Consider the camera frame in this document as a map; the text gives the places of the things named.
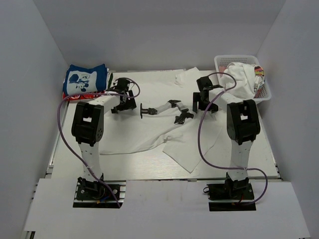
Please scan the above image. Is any blue folded Mickey t-shirt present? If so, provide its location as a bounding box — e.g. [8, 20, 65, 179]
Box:
[63, 64, 109, 96]

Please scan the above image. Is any white t-shirt with robot print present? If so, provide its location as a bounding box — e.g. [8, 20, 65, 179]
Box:
[99, 66, 230, 174]

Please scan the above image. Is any red folded t-shirt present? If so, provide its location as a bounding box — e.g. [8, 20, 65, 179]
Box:
[62, 91, 108, 102]

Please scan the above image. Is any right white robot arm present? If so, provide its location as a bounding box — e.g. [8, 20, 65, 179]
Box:
[192, 76, 260, 199]

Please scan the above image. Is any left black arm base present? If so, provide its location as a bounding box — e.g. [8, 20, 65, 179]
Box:
[73, 177, 126, 209]

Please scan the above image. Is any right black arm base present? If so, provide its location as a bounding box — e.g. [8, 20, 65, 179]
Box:
[203, 183, 256, 212]

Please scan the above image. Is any white plastic basket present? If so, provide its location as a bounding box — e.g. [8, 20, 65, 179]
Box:
[214, 55, 271, 104]

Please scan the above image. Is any white t-shirt with colourful print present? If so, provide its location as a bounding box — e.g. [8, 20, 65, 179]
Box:
[219, 62, 265, 99]

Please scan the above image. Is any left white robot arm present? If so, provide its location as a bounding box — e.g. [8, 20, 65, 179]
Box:
[71, 77, 137, 199]

